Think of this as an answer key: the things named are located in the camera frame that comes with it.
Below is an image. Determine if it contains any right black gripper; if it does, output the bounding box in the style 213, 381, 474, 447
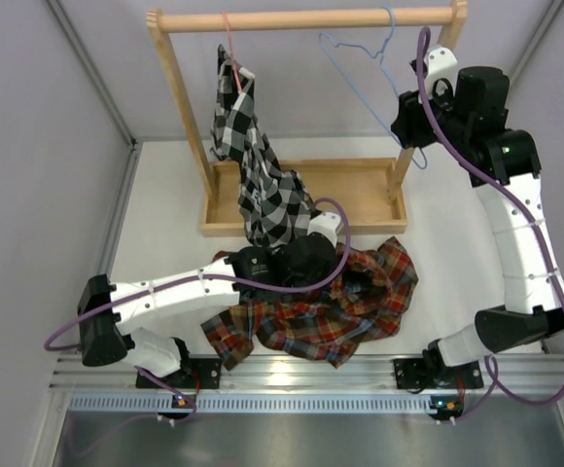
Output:
391, 80, 472, 152

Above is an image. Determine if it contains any red brown plaid shirt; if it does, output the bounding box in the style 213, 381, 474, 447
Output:
201, 236, 418, 370

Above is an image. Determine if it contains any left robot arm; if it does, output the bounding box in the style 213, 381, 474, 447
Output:
77, 233, 338, 388

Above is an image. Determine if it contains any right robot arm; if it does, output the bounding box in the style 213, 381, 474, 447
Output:
392, 65, 564, 386

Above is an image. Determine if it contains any black white checkered shirt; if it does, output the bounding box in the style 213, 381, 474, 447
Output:
211, 45, 317, 248

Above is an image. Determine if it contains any wooden clothes rack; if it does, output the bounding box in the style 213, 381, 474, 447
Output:
146, 1, 468, 243

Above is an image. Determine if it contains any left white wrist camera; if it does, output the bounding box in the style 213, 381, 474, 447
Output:
307, 211, 343, 246

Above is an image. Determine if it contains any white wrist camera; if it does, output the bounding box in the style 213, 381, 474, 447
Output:
422, 45, 458, 97
307, 211, 343, 246

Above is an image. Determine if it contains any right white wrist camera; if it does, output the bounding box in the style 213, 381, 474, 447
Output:
422, 45, 458, 97

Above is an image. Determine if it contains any right aluminium frame post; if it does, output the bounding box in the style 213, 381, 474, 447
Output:
474, 0, 564, 147

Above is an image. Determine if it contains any aluminium frame post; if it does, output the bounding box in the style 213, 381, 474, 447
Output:
43, 0, 141, 205
474, 0, 564, 147

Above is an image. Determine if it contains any left aluminium frame post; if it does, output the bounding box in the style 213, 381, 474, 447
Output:
43, 0, 141, 205

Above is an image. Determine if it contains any pink wire hanger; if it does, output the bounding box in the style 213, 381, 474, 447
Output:
220, 12, 243, 93

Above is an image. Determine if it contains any aluminium mounting rail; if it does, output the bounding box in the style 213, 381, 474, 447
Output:
50, 353, 564, 394

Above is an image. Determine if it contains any slotted grey cable duct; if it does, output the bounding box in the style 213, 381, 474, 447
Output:
68, 393, 461, 415

